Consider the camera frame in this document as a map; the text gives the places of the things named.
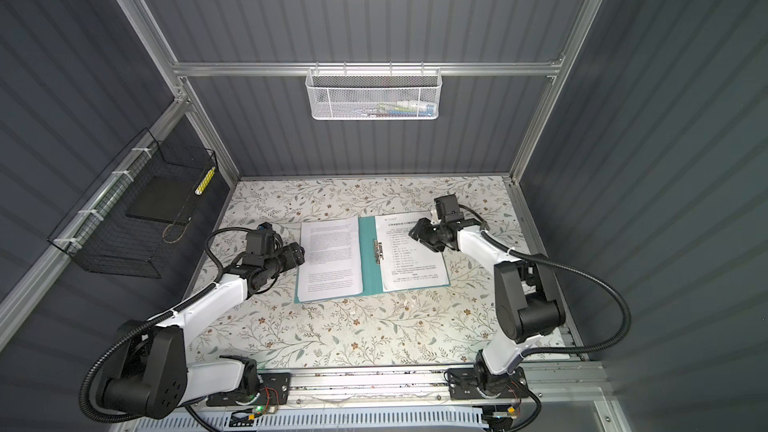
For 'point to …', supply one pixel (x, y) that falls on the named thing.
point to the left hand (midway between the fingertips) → (293, 253)
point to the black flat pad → (164, 199)
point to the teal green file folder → (371, 272)
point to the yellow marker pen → (205, 181)
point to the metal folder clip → (378, 251)
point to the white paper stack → (407, 263)
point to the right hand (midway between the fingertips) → (417, 237)
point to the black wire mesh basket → (127, 221)
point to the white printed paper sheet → (332, 259)
